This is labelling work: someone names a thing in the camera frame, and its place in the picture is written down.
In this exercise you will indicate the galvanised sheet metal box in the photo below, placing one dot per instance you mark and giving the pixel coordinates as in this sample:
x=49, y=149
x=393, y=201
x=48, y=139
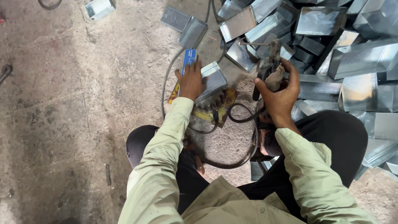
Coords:
x=192, y=32
x=214, y=79
x=100, y=7
x=174, y=18

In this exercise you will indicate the heap of sheet metal boxes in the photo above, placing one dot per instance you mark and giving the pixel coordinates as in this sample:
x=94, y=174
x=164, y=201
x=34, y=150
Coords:
x=339, y=46

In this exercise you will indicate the person's right foot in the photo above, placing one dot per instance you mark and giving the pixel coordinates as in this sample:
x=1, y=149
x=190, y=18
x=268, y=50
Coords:
x=268, y=144

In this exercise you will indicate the black welding electrode holder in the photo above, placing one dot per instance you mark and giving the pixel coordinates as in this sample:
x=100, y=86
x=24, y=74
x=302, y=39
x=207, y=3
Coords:
x=270, y=59

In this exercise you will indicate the small flat metal strip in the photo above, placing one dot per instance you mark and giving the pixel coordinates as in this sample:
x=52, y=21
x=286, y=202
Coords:
x=108, y=174

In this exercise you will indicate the person's black trousers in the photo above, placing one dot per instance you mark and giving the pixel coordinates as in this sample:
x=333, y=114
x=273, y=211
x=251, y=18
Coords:
x=332, y=146

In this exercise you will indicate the beige cloth wrap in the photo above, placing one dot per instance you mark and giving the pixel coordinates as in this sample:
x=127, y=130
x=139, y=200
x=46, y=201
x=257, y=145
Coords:
x=275, y=77

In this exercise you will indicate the thin welding electrode rod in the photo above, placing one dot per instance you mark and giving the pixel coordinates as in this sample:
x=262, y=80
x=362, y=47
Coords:
x=253, y=44

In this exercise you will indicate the person's left hand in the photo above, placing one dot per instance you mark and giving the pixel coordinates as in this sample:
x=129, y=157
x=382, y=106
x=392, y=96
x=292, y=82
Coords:
x=190, y=84

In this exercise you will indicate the person's left foot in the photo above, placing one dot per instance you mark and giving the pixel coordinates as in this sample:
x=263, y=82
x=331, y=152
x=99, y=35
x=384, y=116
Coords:
x=196, y=155

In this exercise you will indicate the rusty yellow metal plate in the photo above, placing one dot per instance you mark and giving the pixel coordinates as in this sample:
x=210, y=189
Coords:
x=228, y=98

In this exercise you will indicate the blue electrode packet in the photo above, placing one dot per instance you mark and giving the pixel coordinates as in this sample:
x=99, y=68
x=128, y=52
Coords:
x=188, y=57

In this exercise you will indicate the black ground clamp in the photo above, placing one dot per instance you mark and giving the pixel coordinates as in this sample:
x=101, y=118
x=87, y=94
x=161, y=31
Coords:
x=214, y=107

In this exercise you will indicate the person's right hand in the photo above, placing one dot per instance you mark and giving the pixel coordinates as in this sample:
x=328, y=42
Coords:
x=281, y=99

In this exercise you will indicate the person's light green shirt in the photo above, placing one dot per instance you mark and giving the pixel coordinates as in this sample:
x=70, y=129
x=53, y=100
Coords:
x=236, y=203

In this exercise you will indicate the person's foot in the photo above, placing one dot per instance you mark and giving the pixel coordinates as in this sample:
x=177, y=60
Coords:
x=268, y=144
x=196, y=155

